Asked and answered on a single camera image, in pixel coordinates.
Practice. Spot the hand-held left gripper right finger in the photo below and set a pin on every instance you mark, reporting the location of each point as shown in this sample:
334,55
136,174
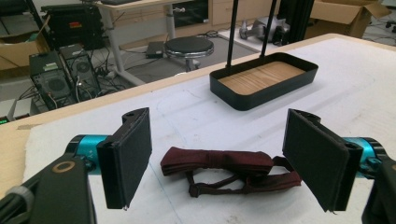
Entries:
314,155

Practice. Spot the cardboard box with clutter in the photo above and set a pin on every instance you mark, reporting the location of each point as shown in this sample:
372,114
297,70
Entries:
18,53

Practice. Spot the grey metal device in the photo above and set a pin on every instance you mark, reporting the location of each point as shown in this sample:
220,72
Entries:
260,29

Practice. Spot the wooden cabinet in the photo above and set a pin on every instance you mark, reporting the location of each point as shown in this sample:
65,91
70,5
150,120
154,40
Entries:
246,11

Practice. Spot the white desk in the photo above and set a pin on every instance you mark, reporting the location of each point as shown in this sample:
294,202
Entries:
115,37

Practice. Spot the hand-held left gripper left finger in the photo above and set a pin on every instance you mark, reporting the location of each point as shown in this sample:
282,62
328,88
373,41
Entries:
130,155

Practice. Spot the white table cloth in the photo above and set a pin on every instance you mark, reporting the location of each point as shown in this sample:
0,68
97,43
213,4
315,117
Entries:
199,115

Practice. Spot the black metal stand pole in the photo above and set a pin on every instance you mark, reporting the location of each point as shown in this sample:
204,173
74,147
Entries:
232,34
268,28

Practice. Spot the black tray with wooden bottom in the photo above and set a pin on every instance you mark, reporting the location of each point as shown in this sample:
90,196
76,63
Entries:
258,96

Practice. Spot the black equipment case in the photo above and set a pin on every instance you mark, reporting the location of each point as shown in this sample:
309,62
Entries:
73,26

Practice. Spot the round black stool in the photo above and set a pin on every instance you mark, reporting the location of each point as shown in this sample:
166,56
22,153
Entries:
188,46

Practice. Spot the white power supply box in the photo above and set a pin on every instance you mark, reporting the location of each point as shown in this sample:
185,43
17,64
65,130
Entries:
15,108

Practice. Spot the open cardboard box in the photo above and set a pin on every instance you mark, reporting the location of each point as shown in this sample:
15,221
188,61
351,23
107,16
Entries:
339,14

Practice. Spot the black computer tower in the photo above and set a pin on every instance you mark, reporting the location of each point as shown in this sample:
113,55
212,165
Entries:
53,82
81,70

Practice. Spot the small black flat box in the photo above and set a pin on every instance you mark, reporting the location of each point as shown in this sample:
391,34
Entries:
155,49

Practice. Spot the maroon bow tie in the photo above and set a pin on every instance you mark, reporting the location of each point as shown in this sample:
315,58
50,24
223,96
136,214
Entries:
218,161

